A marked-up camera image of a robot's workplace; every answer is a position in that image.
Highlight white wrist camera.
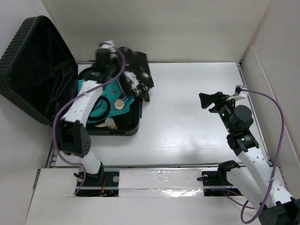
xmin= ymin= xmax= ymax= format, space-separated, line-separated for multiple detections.
xmin=99 ymin=40 xmax=115 ymax=49
xmin=227 ymin=84 xmax=248 ymax=101

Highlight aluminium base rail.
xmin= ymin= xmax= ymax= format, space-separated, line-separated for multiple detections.
xmin=45 ymin=164 xmax=272 ymax=191

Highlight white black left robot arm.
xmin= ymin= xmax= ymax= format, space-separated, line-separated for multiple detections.
xmin=52 ymin=44 xmax=126 ymax=186

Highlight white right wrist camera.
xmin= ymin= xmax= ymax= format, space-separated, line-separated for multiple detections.
xmin=227 ymin=84 xmax=248 ymax=101

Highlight turquoise shorts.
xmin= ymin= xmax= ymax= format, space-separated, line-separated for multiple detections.
xmin=77 ymin=79 xmax=136 ymax=119

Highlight black white tie-dye shirt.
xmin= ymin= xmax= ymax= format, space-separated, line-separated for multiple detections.
xmin=119 ymin=47 xmax=154 ymax=102

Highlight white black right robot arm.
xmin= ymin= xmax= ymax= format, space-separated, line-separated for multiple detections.
xmin=199 ymin=90 xmax=300 ymax=225

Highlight black hard-shell suitcase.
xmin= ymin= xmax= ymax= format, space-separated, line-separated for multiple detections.
xmin=0 ymin=15 xmax=144 ymax=136

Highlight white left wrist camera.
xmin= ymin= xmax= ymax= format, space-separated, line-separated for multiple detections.
xmin=99 ymin=40 xmax=115 ymax=49

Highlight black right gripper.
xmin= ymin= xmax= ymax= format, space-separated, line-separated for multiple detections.
xmin=199 ymin=91 xmax=238 ymax=134

